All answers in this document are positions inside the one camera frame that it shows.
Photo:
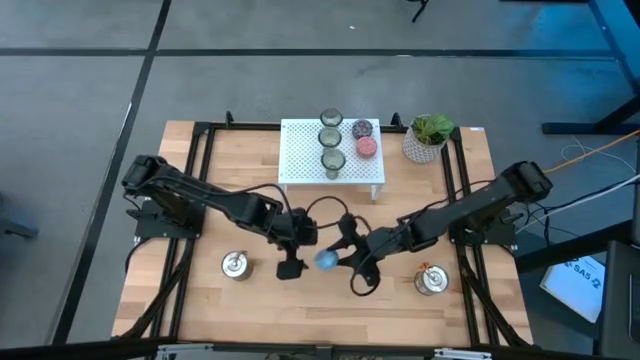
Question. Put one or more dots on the blue patterned candle tin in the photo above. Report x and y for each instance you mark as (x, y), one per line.
(326, 260)

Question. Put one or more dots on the ribbed clear glass candle holder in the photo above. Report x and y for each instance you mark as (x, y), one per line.
(333, 161)
(330, 137)
(331, 117)

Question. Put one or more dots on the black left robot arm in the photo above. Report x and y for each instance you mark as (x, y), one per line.
(200, 197)

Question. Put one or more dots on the silver metal bracket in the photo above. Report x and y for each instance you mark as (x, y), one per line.
(185, 350)
(462, 355)

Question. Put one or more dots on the black-framed blue desk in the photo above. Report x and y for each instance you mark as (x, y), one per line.
(575, 128)

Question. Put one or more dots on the green plant in white pot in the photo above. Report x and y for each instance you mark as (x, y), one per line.
(427, 137)

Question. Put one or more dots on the white perforated metal shelf riser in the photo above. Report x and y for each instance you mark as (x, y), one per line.
(300, 150)

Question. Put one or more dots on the purple patterned candle tin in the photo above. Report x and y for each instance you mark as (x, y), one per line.
(362, 128)

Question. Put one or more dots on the pink patterned candle tin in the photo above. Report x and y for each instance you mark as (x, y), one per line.
(367, 147)

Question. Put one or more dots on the black camera mount crossbar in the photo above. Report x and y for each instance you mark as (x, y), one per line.
(100, 350)

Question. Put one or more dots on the black diagonal floor beam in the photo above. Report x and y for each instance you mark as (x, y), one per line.
(575, 247)

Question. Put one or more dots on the silver tin can orange tab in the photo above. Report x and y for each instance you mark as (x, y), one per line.
(431, 280)
(237, 265)

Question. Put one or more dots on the small white sticker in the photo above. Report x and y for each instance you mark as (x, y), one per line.
(476, 129)

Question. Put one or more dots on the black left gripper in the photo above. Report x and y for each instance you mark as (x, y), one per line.
(300, 227)

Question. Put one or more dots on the dark grey case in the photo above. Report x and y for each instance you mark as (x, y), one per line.
(620, 300)

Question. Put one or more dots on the black aluminium table frame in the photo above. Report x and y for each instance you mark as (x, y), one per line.
(240, 126)

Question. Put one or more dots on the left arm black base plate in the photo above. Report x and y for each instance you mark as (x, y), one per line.
(150, 232)

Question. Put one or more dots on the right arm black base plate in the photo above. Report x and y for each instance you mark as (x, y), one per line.
(500, 235)

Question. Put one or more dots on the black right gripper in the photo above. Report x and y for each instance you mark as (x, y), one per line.
(380, 242)

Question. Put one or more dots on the white printed sheet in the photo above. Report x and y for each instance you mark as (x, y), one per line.
(575, 287)

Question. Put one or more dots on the black tripod leg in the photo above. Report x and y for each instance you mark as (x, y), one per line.
(420, 11)

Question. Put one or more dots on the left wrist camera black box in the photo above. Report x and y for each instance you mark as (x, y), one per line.
(290, 270)

